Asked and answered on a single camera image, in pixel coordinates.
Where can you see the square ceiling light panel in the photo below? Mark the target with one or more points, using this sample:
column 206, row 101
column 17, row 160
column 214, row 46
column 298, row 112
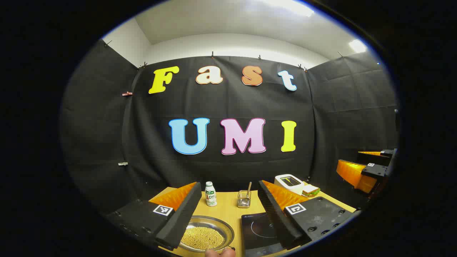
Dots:
column 357, row 45

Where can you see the steel pot with soybeans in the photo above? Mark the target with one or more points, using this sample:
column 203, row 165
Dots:
column 203, row 235

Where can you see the black induction cooktop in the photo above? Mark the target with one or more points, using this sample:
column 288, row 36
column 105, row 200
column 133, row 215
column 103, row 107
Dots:
column 259, row 232

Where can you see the sandwich with lettuce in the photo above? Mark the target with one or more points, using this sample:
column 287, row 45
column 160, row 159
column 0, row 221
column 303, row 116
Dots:
column 311, row 190

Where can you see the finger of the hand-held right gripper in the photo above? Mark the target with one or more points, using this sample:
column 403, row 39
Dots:
column 375, row 155
column 357, row 175

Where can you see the white drink bottle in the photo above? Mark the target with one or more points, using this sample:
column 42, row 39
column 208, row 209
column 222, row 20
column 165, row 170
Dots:
column 211, row 195

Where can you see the white toaster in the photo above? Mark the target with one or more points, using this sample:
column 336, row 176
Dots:
column 289, row 182

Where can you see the wooden stick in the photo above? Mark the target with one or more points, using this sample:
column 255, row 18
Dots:
column 248, row 188

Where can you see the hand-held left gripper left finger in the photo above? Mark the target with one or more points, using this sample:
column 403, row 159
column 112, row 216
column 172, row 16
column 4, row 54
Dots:
column 180, row 217

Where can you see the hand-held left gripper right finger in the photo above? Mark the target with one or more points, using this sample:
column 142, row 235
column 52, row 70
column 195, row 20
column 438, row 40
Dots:
column 276, row 217

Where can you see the small clear utensil holder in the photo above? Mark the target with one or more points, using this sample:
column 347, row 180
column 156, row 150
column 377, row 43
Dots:
column 244, row 200

